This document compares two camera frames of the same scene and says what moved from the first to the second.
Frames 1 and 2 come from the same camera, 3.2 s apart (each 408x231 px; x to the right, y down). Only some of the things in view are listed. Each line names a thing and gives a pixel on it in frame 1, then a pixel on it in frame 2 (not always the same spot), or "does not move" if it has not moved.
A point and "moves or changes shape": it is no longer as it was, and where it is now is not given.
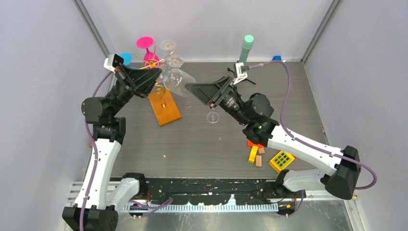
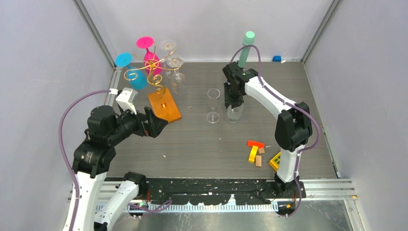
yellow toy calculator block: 281,160 does not move
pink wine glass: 150,60 does not move
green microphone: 247,44 does not move
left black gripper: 138,82 to 156,124
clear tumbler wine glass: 177,81 moves or changes shape
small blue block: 276,57 does not move
